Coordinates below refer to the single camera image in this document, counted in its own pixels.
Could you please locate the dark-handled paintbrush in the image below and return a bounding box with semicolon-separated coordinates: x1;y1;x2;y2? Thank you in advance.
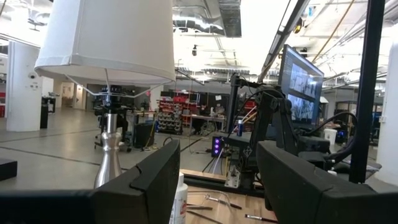
244;213;279;224
186;210;223;224

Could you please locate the large white paint bottle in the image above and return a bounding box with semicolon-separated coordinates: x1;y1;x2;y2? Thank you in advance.
169;172;189;224

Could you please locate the red parts bin shelving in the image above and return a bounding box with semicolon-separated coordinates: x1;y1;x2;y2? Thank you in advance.
157;93;200;136

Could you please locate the black box with purple lights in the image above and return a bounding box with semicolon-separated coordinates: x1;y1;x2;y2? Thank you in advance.
211;136;225;158

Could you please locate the white building column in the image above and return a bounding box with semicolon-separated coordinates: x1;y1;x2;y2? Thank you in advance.
374;40;398;187
6;40;43;133

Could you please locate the white-shade silver table lamp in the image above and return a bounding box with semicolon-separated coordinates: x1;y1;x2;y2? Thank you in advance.
34;0;177;189

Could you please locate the black bin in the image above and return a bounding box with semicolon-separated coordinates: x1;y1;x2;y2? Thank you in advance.
133;123;155;149

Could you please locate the black aluminium table frame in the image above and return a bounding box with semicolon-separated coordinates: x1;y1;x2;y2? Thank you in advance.
183;0;386;198

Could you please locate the computer monitor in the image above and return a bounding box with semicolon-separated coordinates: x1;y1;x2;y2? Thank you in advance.
277;44;325;126

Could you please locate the black cabinet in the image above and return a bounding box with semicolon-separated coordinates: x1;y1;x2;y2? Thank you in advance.
39;96;57;129

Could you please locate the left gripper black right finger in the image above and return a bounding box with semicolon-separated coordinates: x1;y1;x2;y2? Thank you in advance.
256;139;398;224

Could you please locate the white bucket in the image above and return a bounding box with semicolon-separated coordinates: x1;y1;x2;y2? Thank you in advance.
323;128;338;146

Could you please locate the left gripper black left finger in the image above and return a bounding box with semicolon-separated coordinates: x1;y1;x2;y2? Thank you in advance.
0;139;182;224

